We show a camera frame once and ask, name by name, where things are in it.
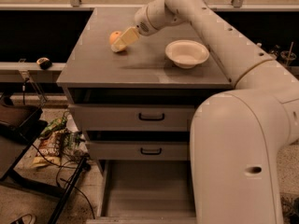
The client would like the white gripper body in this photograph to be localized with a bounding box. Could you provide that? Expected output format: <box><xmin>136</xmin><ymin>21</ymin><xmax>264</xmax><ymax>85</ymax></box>
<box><xmin>135</xmin><ymin>7</ymin><xmax>155</xmax><ymax>36</ymax></box>

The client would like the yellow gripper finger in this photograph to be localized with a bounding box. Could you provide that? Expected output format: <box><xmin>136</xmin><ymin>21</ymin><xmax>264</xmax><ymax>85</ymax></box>
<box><xmin>110</xmin><ymin>27</ymin><xmax>139</xmax><ymax>52</ymax></box>

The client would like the orange fruit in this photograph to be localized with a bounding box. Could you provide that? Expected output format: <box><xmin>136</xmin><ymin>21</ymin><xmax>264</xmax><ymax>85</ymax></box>
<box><xmin>109</xmin><ymin>31</ymin><xmax>122</xmax><ymax>45</ymax></box>

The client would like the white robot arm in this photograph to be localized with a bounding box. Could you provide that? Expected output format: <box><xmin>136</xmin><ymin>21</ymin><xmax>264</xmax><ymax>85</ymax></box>
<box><xmin>111</xmin><ymin>0</ymin><xmax>298</xmax><ymax>224</ymax></box>

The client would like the grey drawer cabinet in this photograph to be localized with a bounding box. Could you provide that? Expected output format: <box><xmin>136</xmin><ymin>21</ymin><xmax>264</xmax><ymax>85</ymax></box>
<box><xmin>56</xmin><ymin>7</ymin><xmax>233</xmax><ymax>177</ymax></box>

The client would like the grey top drawer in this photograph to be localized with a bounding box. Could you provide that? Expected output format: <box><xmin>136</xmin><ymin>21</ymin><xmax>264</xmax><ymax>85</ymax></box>
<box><xmin>69</xmin><ymin>104</ymin><xmax>194</xmax><ymax>132</ymax></box>

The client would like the grey drawer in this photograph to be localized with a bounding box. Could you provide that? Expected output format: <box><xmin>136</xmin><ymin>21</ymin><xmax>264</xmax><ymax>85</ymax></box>
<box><xmin>69</xmin><ymin>104</ymin><xmax>194</xmax><ymax>132</ymax></box>
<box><xmin>86</xmin><ymin>161</ymin><xmax>196</xmax><ymax>224</ymax></box>
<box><xmin>87</xmin><ymin>142</ymin><xmax>189</xmax><ymax>161</ymax></box>

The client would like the grey middle drawer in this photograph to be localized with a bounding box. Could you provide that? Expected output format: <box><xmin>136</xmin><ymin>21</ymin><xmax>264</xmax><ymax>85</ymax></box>
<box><xmin>87</xmin><ymin>142</ymin><xmax>189</xmax><ymax>161</ymax></box>

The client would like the grey bottom drawer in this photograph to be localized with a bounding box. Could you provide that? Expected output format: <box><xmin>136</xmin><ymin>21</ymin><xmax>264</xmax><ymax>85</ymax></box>
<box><xmin>86</xmin><ymin>161</ymin><xmax>196</xmax><ymax>224</ymax></box>

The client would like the white bowl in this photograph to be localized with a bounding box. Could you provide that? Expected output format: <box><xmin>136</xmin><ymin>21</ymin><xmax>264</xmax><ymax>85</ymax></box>
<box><xmin>165</xmin><ymin>40</ymin><xmax>209</xmax><ymax>69</ymax></box>

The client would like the small black yellow device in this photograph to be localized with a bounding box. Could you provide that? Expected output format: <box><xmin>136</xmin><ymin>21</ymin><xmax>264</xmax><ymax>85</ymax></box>
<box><xmin>36</xmin><ymin>57</ymin><xmax>52</xmax><ymax>70</ymax></box>

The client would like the green snack bag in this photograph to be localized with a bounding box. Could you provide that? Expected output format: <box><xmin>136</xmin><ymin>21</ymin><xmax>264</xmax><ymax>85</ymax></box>
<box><xmin>40</xmin><ymin>118</ymin><xmax>66</xmax><ymax>138</ymax></box>

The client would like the dark drink bottle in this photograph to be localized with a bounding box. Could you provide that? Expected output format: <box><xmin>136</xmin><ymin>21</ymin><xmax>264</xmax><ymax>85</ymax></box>
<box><xmin>269</xmin><ymin>45</ymin><xmax>281</xmax><ymax>59</ymax></box>

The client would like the brown snack bag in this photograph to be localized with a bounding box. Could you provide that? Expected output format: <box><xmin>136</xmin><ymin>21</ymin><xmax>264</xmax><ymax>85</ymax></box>
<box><xmin>32</xmin><ymin>131</ymin><xmax>64</xmax><ymax>167</ymax></box>

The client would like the plastic cup with straw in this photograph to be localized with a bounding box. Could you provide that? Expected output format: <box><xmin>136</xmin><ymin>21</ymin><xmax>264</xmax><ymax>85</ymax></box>
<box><xmin>280</xmin><ymin>42</ymin><xmax>297</xmax><ymax>67</ymax></box>

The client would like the shoe with white stripes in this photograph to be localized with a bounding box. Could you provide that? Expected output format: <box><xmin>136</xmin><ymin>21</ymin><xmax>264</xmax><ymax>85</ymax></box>
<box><xmin>10</xmin><ymin>214</ymin><xmax>36</xmax><ymax>224</ymax></box>

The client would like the black cart frame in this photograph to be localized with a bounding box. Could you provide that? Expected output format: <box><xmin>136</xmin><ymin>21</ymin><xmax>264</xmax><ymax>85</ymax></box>
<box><xmin>0</xmin><ymin>93</ymin><xmax>90</xmax><ymax>224</ymax></box>

